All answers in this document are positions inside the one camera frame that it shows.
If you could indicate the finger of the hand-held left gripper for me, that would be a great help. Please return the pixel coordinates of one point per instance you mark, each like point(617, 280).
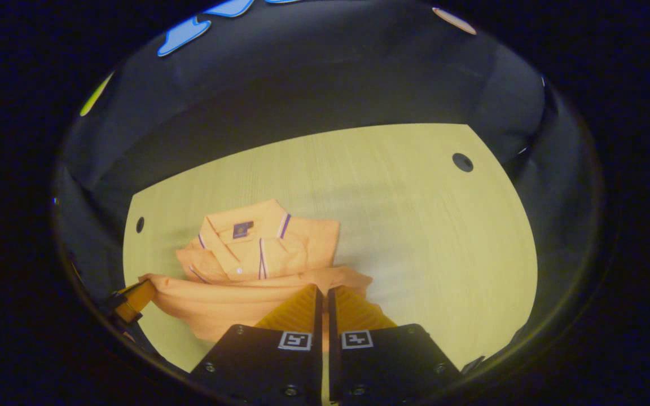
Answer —
point(133, 301)

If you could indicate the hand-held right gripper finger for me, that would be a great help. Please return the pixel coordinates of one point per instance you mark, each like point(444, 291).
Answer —
point(318, 321)
point(332, 321)

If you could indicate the orange polo T-shirt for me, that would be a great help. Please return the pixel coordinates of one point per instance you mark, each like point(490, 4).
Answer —
point(229, 304)

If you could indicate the black backdrop cloth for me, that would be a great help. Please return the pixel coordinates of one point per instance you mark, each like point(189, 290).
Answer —
point(330, 84)

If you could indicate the black table grommet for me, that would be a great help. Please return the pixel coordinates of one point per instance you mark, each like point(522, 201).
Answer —
point(140, 224)
point(462, 162)

